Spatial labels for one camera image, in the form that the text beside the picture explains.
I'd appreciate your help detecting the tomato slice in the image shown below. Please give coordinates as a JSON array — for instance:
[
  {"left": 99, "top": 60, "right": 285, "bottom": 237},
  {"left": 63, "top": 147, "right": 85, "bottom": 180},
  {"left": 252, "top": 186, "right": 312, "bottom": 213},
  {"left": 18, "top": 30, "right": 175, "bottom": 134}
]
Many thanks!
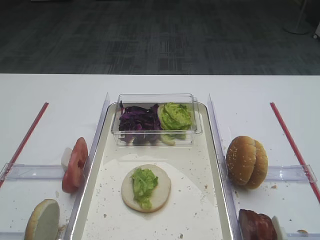
[{"left": 62, "top": 137, "right": 88, "bottom": 194}]

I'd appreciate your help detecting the green lettuce in container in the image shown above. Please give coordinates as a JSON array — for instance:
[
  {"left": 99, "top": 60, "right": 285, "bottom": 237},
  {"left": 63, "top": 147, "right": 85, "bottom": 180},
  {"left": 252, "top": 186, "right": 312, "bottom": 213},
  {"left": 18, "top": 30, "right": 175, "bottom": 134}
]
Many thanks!
[{"left": 157, "top": 102, "right": 193, "bottom": 145}]

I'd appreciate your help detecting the lettuce on bun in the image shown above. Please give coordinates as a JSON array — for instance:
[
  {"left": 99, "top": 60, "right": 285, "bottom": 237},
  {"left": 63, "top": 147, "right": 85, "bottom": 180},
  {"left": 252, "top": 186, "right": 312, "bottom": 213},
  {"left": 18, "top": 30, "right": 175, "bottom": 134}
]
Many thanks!
[{"left": 131, "top": 167, "right": 158, "bottom": 210}]

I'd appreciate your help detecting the white tomato holder block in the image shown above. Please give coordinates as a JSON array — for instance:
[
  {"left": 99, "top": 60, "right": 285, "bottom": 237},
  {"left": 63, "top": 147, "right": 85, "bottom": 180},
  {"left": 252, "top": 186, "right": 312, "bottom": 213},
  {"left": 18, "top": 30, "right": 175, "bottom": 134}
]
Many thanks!
[{"left": 61, "top": 147, "right": 72, "bottom": 172}]

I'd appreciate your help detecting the sliced meat stack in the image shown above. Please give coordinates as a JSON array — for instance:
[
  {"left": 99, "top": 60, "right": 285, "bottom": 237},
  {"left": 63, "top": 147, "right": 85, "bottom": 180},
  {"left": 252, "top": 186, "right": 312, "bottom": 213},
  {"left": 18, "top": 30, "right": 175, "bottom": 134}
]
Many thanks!
[{"left": 238, "top": 209, "right": 278, "bottom": 240}]

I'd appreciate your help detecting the white meat holder block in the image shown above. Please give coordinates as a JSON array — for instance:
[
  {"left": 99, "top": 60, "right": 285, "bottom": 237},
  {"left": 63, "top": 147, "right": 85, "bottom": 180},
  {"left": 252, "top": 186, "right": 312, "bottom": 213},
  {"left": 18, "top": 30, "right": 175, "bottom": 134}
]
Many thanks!
[{"left": 271, "top": 215, "right": 288, "bottom": 240}]

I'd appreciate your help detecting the clear plastic container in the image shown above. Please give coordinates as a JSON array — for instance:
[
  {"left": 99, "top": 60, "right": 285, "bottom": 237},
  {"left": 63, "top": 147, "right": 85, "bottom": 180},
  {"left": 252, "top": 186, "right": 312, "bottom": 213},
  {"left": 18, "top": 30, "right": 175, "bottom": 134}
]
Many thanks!
[{"left": 110, "top": 93, "right": 202, "bottom": 146}]

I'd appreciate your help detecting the shredded purple cabbage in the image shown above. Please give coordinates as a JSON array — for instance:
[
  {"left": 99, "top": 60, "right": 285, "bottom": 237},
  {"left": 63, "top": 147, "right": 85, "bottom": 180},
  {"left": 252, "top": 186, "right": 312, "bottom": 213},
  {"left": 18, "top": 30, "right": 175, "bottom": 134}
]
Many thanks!
[{"left": 118, "top": 101, "right": 162, "bottom": 145}]

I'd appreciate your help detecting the right long acrylic divider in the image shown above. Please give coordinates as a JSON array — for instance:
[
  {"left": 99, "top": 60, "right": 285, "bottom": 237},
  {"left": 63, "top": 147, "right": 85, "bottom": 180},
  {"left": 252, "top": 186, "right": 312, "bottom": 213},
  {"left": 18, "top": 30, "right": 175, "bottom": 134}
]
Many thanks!
[{"left": 207, "top": 95, "right": 243, "bottom": 240}]

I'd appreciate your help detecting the long acrylic divider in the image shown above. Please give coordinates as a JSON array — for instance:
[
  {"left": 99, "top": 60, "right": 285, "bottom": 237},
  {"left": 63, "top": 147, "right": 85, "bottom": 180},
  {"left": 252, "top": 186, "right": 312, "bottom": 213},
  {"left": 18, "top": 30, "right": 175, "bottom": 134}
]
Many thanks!
[
  {"left": 207, "top": 95, "right": 243, "bottom": 240},
  {"left": 63, "top": 94, "right": 110, "bottom": 240}
]

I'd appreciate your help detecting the left long acrylic divider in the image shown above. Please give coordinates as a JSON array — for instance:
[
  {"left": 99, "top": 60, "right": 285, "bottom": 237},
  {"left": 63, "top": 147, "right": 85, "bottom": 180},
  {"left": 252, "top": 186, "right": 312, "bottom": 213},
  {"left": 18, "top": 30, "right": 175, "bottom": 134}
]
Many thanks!
[{"left": 63, "top": 94, "right": 110, "bottom": 240}]

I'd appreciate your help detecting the bottom bun slice on tray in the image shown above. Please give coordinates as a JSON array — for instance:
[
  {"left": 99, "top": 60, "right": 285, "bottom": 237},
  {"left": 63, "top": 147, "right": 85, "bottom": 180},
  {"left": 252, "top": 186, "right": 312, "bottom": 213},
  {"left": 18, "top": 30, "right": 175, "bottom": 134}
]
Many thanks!
[{"left": 121, "top": 164, "right": 171, "bottom": 213}]

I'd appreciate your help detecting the metal baking tray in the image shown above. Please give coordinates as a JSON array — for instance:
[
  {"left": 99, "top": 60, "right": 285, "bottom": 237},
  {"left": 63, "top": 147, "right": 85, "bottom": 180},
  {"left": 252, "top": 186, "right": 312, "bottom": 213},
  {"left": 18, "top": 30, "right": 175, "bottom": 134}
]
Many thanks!
[{"left": 70, "top": 104, "right": 232, "bottom": 240}]

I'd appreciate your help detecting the sesame bun top rear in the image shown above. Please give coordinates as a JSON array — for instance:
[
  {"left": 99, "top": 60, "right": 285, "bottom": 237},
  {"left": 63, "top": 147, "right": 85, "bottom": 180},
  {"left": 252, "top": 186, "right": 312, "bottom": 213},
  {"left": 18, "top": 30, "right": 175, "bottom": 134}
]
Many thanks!
[{"left": 245, "top": 140, "right": 268, "bottom": 190}]

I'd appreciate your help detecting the right red tape strip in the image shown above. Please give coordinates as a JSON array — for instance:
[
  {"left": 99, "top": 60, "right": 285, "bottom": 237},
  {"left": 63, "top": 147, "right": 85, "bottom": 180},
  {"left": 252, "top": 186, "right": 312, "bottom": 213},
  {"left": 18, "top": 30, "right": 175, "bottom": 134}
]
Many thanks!
[{"left": 269, "top": 102, "right": 320, "bottom": 202}]

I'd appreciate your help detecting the red tape strip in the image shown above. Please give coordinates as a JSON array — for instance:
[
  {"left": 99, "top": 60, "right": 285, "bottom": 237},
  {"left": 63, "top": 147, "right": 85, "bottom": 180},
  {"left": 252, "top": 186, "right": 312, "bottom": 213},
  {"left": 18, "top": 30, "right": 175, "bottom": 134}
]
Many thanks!
[
  {"left": 0, "top": 102, "right": 49, "bottom": 187},
  {"left": 269, "top": 102, "right": 320, "bottom": 202}
]

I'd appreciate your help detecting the left red tape strip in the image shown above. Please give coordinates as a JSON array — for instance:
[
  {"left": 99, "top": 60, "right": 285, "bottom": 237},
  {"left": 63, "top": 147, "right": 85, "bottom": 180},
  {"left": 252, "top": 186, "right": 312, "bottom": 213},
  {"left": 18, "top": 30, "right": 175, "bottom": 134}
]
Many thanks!
[{"left": 0, "top": 102, "right": 49, "bottom": 187}]

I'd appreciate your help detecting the bun half standing left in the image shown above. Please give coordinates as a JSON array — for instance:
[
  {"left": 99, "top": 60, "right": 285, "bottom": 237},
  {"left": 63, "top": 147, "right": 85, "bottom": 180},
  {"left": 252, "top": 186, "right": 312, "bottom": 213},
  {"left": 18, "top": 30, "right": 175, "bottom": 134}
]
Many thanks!
[{"left": 24, "top": 199, "right": 60, "bottom": 240}]

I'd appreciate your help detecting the round stand base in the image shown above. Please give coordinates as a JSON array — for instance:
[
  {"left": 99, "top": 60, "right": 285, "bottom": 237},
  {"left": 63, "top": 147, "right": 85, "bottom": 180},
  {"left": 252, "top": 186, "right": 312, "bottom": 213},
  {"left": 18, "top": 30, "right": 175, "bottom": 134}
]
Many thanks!
[{"left": 282, "top": 0, "right": 310, "bottom": 35}]

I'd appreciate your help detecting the upper right acrylic rail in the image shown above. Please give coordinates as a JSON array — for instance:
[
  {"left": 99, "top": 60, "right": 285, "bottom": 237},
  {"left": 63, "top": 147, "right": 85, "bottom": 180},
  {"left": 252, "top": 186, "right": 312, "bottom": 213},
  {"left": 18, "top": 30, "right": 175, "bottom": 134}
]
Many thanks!
[{"left": 264, "top": 164, "right": 317, "bottom": 183}]

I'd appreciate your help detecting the acrylic rail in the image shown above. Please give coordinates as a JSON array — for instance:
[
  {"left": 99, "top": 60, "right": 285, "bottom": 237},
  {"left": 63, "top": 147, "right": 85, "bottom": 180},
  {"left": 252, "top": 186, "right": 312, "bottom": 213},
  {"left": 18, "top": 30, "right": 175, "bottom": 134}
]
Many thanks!
[
  {"left": 0, "top": 163, "right": 65, "bottom": 181},
  {"left": 286, "top": 232, "right": 320, "bottom": 240},
  {"left": 264, "top": 164, "right": 317, "bottom": 183}
]

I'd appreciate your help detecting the upper left acrylic rail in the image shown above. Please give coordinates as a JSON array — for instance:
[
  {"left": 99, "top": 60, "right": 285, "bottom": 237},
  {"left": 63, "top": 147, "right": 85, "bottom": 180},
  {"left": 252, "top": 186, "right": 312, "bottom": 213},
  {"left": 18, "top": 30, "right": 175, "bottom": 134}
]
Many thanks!
[{"left": 0, "top": 163, "right": 65, "bottom": 181}]

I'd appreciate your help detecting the lower right acrylic rail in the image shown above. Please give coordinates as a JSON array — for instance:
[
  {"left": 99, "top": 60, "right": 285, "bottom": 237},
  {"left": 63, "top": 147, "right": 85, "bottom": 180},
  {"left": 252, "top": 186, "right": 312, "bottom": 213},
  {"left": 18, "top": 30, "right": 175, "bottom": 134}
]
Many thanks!
[{"left": 286, "top": 232, "right": 320, "bottom": 240}]

